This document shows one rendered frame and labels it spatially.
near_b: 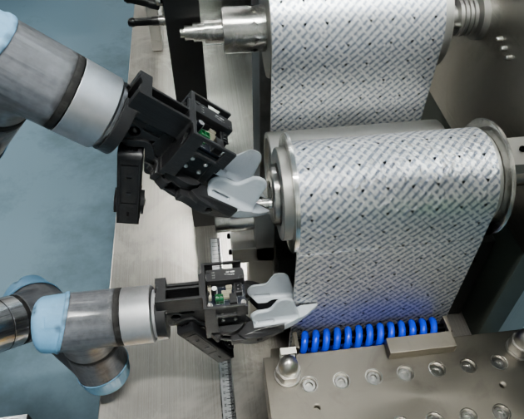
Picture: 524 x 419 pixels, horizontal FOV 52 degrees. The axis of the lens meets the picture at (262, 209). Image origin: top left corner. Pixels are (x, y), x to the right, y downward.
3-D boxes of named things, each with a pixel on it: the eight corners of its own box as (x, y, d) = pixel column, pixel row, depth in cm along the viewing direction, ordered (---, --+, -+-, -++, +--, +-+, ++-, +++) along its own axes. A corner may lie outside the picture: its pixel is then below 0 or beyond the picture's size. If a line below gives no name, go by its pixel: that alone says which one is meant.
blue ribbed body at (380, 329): (295, 338, 79) (296, 327, 77) (436, 323, 81) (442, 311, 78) (299, 361, 77) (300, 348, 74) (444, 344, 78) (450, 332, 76)
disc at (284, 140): (276, 193, 76) (279, 107, 65) (279, 193, 76) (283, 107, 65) (293, 278, 66) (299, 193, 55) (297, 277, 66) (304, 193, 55)
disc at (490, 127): (444, 179, 78) (474, 93, 67) (447, 178, 78) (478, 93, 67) (485, 258, 68) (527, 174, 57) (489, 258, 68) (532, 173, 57)
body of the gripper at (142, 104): (242, 160, 53) (135, 102, 47) (192, 210, 58) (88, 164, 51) (235, 115, 59) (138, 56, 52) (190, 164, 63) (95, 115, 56)
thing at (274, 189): (265, 154, 67) (273, 181, 60) (281, 152, 67) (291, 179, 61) (267, 205, 71) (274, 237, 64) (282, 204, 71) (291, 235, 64)
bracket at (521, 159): (491, 148, 68) (496, 135, 66) (535, 144, 68) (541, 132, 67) (509, 174, 65) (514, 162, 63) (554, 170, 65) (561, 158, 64)
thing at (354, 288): (290, 331, 79) (296, 253, 65) (444, 314, 81) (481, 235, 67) (290, 334, 78) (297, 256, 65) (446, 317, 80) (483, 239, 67)
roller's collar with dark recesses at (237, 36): (222, 39, 81) (219, -2, 76) (262, 37, 81) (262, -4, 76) (225, 62, 76) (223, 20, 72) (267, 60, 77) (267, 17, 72)
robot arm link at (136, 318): (128, 356, 70) (131, 303, 76) (163, 352, 71) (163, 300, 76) (116, 326, 65) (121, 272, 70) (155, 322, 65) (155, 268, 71)
